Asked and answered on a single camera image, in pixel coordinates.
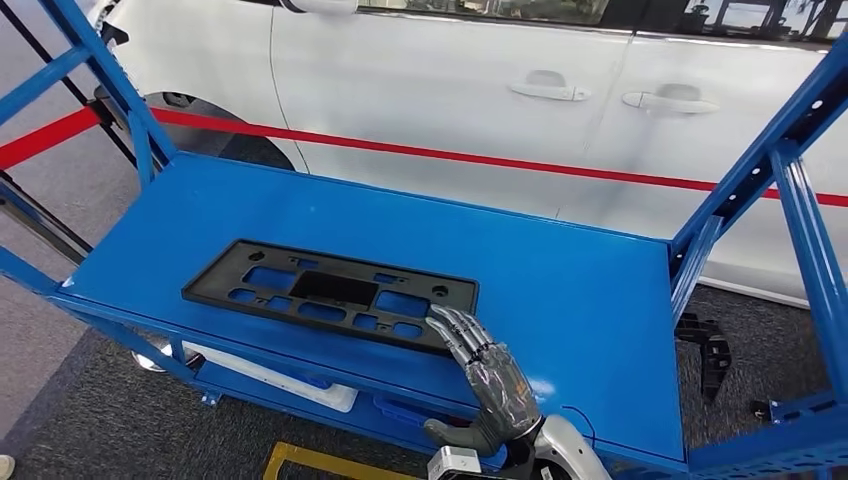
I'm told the white car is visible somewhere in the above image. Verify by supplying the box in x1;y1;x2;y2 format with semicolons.
86;0;848;309

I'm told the chrome stanchion with round base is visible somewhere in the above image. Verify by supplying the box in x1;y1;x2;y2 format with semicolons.
0;170;207;374

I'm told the white plastic bin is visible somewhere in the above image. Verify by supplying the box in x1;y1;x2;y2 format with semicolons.
182;341;359;414

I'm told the red barrier belt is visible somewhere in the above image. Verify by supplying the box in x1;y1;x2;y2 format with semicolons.
0;105;848;210

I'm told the stanchion post with black head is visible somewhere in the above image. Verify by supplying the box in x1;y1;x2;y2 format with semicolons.
89;97;119;132

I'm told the black plastic plate frame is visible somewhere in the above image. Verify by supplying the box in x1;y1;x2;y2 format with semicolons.
181;239;480;359

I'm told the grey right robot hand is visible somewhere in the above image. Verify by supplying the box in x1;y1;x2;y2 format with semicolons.
423;304;545;458

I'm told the black plastic bracket part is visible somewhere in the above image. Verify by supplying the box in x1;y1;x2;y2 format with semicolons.
674;312;733;404

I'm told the thin black strap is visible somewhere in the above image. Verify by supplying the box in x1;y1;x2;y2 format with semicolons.
0;0;139;168

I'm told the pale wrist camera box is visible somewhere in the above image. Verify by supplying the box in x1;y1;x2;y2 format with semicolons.
427;445;485;480

